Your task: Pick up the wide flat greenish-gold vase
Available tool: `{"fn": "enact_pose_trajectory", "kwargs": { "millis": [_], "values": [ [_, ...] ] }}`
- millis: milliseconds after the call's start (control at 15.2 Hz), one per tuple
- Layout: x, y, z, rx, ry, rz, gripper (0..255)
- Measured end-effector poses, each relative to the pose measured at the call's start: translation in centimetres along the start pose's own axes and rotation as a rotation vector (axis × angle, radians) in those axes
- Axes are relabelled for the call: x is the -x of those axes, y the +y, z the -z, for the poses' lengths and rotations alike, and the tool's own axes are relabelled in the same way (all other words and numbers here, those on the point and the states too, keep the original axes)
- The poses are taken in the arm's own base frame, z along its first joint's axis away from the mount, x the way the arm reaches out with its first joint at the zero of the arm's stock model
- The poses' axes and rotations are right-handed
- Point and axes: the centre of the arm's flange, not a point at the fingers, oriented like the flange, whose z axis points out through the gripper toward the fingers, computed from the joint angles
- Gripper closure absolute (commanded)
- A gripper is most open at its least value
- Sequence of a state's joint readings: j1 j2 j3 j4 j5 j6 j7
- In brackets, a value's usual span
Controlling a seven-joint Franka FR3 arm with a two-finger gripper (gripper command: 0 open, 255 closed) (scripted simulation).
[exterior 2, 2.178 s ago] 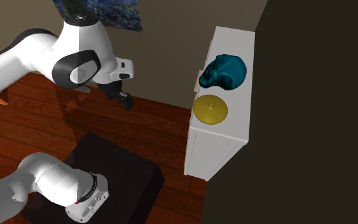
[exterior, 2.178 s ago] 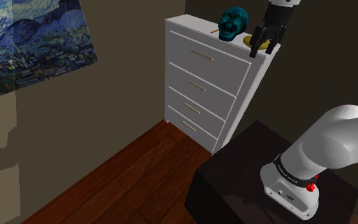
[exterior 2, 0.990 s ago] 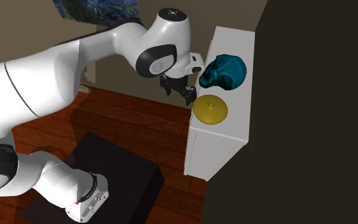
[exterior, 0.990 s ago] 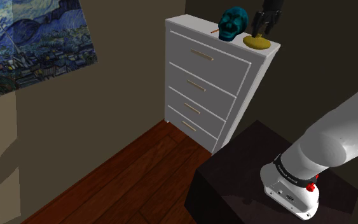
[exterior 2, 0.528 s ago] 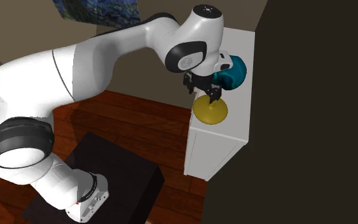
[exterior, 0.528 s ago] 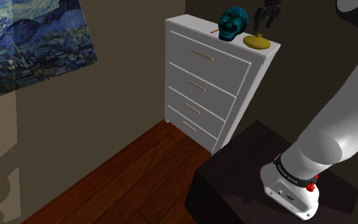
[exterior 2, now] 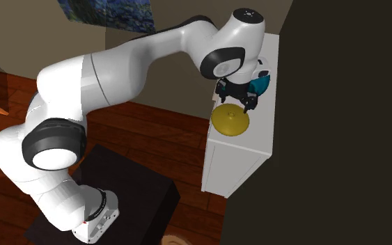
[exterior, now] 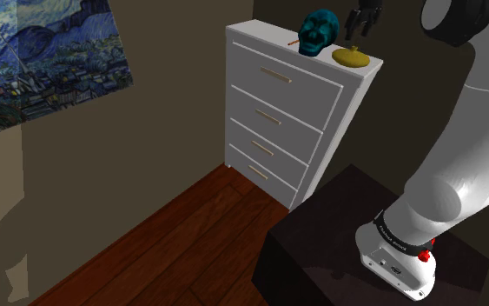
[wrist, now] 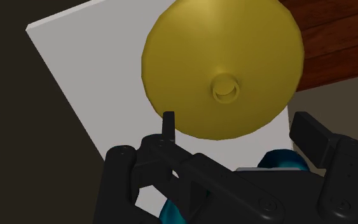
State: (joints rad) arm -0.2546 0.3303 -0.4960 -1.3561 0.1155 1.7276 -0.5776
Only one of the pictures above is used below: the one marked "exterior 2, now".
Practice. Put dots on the white cabinet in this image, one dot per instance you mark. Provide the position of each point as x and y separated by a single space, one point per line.
239 163

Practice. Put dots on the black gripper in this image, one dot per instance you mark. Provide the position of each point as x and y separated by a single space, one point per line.
237 89

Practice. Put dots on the yellow round lid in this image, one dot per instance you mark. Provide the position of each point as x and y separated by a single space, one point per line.
230 120

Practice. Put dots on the teal object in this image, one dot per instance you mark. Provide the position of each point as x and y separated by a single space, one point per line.
260 84

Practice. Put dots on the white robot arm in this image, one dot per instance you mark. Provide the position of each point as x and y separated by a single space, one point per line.
121 71

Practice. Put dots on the black robot stand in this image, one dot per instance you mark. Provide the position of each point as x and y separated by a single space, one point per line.
141 196

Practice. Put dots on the blue wall picture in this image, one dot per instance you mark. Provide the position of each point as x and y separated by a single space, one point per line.
114 13

